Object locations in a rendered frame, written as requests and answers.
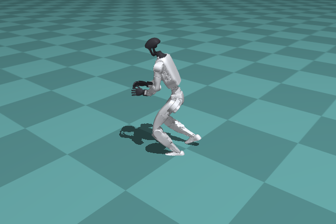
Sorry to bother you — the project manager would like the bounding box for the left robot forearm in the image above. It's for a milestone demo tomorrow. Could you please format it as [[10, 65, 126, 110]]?
[[144, 85, 156, 96]]

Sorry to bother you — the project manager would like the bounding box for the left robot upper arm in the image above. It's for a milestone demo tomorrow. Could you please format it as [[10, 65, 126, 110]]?
[[153, 62, 164, 92]]

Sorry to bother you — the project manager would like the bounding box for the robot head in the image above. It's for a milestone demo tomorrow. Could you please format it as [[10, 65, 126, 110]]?
[[145, 38, 167, 59]]

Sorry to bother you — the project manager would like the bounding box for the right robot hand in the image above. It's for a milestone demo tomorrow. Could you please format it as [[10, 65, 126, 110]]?
[[133, 81, 153, 88]]

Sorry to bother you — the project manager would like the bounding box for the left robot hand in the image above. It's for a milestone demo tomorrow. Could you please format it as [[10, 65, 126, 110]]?
[[131, 85, 147, 96]]

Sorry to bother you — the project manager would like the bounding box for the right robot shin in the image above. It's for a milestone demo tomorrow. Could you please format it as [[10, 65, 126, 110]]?
[[168, 117, 195, 138]]

